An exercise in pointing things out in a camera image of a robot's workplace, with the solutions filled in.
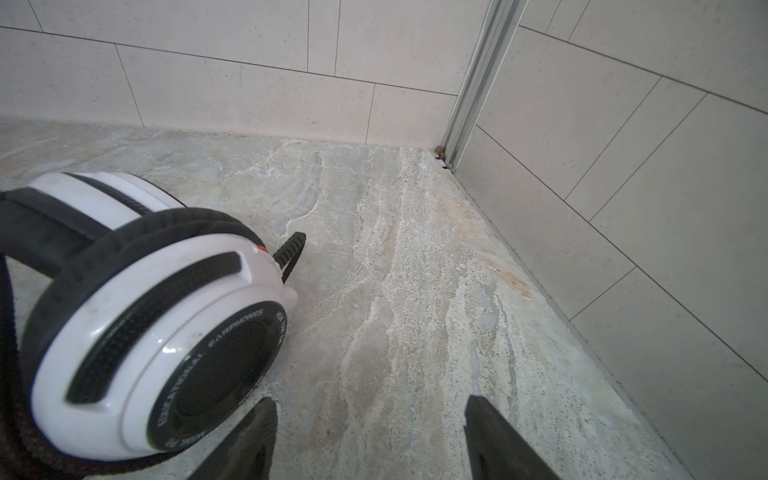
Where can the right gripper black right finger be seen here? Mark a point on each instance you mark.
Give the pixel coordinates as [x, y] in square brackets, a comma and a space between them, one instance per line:
[496, 450]

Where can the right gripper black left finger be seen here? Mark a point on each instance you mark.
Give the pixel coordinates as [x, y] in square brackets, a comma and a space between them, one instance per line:
[247, 452]

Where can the white black headphones with cable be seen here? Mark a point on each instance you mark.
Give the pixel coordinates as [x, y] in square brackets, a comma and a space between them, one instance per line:
[157, 323]

